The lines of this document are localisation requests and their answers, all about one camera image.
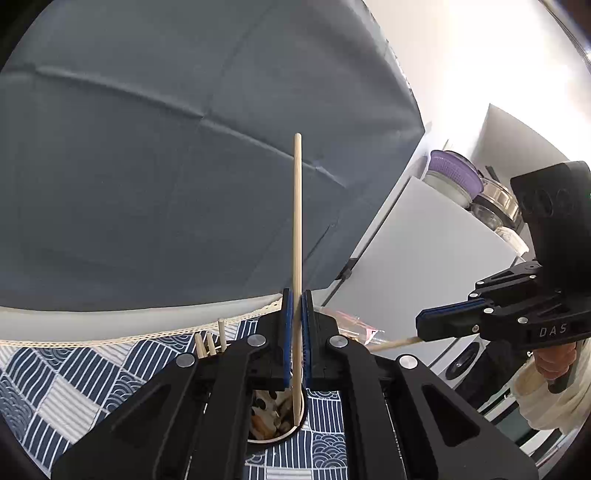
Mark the person's right hand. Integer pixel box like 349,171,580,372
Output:
533,344,578,382

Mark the purple plastic basket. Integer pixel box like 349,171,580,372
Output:
427,148,485,195

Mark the blue white patterned tablecloth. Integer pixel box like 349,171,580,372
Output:
0,298,345,480

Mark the grey fabric backdrop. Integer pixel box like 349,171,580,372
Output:
0,0,426,312

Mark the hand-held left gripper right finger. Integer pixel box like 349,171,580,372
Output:
301,288,540,480

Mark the glass jar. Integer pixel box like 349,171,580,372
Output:
493,225,530,257

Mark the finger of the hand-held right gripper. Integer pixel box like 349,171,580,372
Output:
431,261,542,318
416,300,527,342

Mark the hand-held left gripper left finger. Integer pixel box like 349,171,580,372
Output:
51,288,295,480

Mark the person's right forearm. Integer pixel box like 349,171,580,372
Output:
510,355,591,432

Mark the round utensil holder cup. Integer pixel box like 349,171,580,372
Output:
247,388,310,446

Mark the clear plastic packet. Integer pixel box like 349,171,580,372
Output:
330,310,384,344

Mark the white refrigerator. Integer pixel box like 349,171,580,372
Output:
323,104,555,370

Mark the white bowl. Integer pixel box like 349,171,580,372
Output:
422,171,472,206

